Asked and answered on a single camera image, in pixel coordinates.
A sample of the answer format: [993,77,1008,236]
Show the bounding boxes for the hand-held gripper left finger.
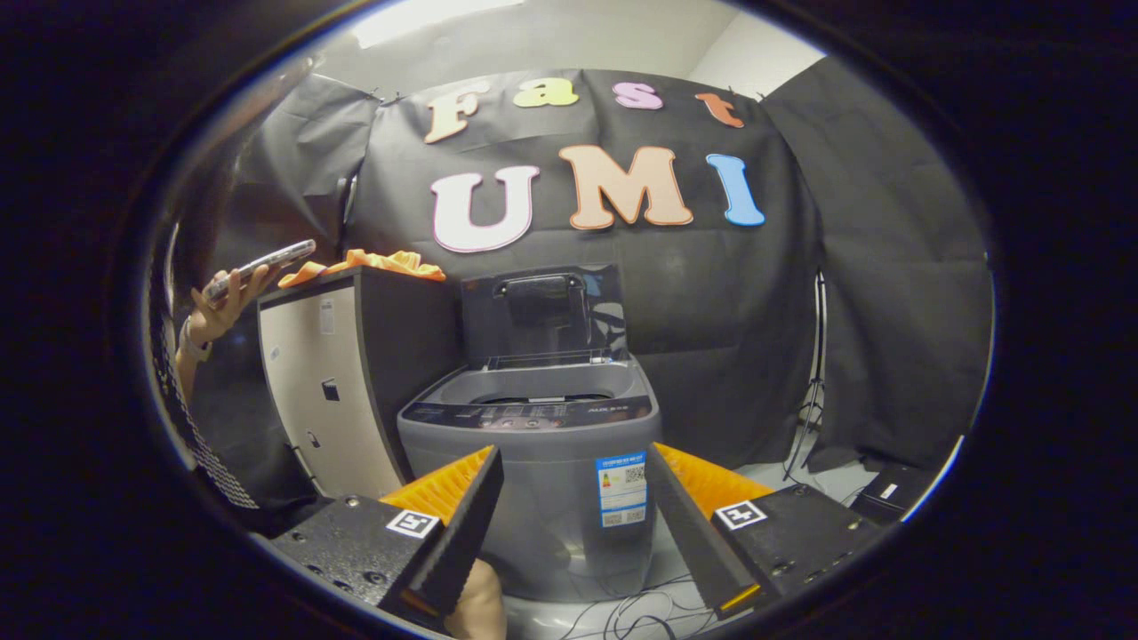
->
[267,444,505,628]

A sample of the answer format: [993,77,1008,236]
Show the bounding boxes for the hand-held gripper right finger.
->
[646,442,882,619]

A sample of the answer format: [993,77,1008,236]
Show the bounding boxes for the grey washing machine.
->
[397,356,663,604]

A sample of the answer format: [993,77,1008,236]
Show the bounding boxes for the orange shirt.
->
[278,249,447,289]

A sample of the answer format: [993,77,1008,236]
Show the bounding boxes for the black tripod stand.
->
[782,271,828,482]

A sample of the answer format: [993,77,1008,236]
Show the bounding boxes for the beige and dark cabinet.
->
[258,267,463,500]

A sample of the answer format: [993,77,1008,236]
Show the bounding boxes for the black box with white label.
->
[849,462,936,525]

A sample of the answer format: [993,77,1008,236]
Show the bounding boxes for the black backdrop cloth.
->
[191,55,994,474]

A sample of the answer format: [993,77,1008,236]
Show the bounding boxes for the person's checkered clothing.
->
[156,267,260,510]

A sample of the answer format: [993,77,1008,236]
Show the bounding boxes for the person's wristband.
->
[180,317,214,364]

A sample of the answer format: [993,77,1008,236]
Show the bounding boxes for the smartphone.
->
[203,239,317,303]

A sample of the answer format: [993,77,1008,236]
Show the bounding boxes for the tangle of floor cables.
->
[560,573,723,640]

